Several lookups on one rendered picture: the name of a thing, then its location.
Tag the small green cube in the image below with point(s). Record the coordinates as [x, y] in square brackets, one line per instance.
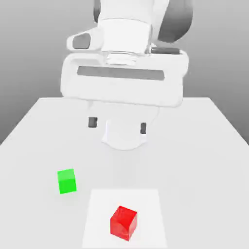
[67, 181]

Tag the small red cube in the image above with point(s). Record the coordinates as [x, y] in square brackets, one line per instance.
[123, 223]

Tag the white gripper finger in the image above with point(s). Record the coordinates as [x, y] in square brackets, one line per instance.
[92, 122]
[143, 128]

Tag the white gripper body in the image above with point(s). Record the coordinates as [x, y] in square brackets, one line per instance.
[120, 89]

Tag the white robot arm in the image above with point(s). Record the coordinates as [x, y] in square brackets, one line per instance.
[124, 33]

